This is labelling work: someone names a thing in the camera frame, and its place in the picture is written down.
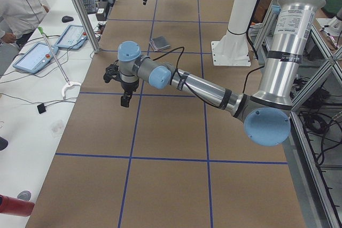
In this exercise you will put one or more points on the pink grey-backed towel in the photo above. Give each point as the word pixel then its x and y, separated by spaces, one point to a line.
pixel 159 43

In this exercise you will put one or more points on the long reacher grabber stick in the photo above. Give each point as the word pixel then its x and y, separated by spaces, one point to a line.
pixel 69 84

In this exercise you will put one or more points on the black keyboard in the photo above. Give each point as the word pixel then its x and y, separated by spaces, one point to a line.
pixel 90 6

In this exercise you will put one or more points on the far blue teach pendant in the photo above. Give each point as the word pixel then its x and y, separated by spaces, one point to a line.
pixel 73 38

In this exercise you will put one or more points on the blue teach pendant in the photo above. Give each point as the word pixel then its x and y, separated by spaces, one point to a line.
pixel 73 38
pixel 35 59

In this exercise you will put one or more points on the small black box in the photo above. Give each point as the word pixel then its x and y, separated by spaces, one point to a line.
pixel 41 108

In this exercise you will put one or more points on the black computer mouse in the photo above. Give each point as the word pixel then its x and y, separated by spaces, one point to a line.
pixel 66 19

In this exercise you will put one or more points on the near blue teach pendant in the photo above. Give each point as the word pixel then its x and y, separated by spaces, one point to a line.
pixel 35 59

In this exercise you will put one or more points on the person in white hoodie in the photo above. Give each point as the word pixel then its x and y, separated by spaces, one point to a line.
pixel 22 17

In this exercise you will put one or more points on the red bottle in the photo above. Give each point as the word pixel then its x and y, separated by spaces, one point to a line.
pixel 16 207

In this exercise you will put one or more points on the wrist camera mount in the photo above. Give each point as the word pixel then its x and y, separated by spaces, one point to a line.
pixel 112 73

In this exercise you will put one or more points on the aluminium frame post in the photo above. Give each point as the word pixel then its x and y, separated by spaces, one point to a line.
pixel 80 9

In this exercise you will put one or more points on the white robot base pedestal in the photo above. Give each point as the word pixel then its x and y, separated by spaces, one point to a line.
pixel 232 49

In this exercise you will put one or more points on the aluminium side frame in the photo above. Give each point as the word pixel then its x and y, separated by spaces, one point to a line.
pixel 314 147

